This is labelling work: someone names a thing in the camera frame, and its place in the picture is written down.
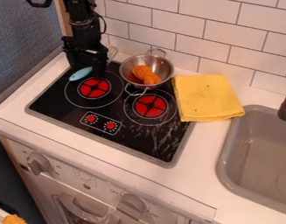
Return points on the toy stove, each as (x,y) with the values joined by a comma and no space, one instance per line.
(121,125)

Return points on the yellow toy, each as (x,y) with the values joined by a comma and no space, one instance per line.
(13,220)

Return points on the orange toy food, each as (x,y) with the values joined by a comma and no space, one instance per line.
(145,74)

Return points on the blue spatula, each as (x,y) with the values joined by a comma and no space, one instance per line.
(80,74)

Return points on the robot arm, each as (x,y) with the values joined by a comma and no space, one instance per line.
(83,20)

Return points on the yellow cloth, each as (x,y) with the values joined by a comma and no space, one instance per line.
(205,97)

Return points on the toy sink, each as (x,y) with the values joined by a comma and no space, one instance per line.
(258,160)

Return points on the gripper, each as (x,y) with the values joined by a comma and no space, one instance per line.
(85,48)

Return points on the silver pot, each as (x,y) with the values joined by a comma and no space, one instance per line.
(160,65)

